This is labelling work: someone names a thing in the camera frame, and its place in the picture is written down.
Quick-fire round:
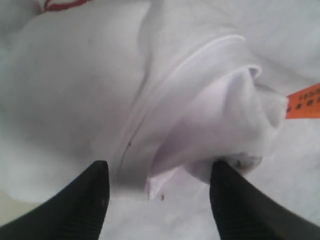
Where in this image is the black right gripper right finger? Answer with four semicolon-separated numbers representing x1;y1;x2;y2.
209;161;320;240

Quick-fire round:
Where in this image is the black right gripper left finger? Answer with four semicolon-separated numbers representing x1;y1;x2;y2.
0;160;110;240

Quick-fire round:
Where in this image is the white t-shirt with red lettering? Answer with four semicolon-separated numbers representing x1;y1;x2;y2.
0;0;320;240

